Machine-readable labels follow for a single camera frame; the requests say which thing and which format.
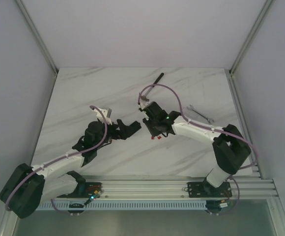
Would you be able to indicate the right aluminium frame post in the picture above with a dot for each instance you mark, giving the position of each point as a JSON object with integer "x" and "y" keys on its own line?
{"x": 251, "y": 35}

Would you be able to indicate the claw hammer black handle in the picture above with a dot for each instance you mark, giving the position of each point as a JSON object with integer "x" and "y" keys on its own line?
{"x": 144, "y": 96}

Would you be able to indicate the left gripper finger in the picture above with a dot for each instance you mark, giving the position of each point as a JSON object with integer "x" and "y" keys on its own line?
{"x": 133, "y": 128}
{"x": 123, "y": 130}

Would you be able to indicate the aluminium rail base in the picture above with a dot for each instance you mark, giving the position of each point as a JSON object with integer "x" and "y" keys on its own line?
{"x": 174, "y": 188}

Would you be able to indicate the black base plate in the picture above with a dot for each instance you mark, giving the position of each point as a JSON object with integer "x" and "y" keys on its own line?
{"x": 88, "y": 188}
{"x": 205, "y": 190}

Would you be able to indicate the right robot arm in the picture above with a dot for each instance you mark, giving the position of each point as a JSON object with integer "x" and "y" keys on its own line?
{"x": 229, "y": 148}

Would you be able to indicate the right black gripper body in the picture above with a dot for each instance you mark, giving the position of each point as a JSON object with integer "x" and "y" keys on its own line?
{"x": 155, "y": 123}

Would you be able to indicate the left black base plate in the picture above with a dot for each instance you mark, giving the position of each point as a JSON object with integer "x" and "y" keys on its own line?
{"x": 88, "y": 188}

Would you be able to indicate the aluminium frame post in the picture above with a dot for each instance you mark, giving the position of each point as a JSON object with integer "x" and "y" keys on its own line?
{"x": 36, "y": 35}
{"x": 251, "y": 35}

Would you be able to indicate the left aluminium frame post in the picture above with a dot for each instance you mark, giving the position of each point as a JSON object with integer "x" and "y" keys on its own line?
{"x": 36, "y": 35}

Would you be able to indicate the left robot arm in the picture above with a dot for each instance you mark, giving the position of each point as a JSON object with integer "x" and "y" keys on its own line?
{"x": 29, "y": 186}

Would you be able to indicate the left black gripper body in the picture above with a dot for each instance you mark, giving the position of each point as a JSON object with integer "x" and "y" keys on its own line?
{"x": 120, "y": 130}

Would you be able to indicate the white slotted cable duct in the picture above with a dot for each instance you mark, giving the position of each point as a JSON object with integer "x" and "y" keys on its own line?
{"x": 132, "y": 205}

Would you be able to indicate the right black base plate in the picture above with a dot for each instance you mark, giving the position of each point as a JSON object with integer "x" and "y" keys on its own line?
{"x": 205, "y": 190}

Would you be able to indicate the silver open-end wrench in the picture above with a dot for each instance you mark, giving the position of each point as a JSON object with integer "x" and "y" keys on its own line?
{"x": 209, "y": 120}

